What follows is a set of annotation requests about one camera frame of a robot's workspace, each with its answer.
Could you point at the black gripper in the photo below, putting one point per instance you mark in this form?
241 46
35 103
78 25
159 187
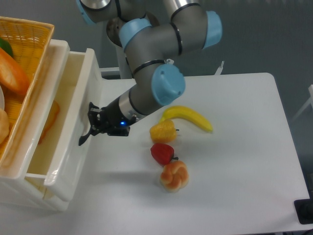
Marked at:
109 120

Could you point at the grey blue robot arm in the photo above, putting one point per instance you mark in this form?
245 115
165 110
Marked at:
158 86

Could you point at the white drawer cabinet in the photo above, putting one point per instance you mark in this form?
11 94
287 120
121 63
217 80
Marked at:
25 134

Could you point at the toast bread slice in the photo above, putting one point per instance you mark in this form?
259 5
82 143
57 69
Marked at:
52 116

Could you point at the yellow bell pepper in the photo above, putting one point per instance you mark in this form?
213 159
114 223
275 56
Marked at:
163 132

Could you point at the red bell pepper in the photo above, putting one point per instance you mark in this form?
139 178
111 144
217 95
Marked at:
163 154

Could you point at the yellow banana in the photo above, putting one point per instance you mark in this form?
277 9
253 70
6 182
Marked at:
187 114

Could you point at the round bun in basket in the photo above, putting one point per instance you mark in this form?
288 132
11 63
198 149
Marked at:
4 125

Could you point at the orange baguette loaf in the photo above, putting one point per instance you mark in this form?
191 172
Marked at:
12 76

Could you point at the knotted bread roll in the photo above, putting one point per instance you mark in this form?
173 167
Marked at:
174 176

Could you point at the yellow woven basket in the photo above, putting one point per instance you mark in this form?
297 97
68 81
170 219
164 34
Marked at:
29 41

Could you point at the green pepper in basket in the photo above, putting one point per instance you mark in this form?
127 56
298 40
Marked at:
6 47

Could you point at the black device at edge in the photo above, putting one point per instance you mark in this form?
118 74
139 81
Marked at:
304 210

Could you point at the white frame at right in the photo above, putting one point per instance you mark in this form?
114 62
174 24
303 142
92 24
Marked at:
308 103

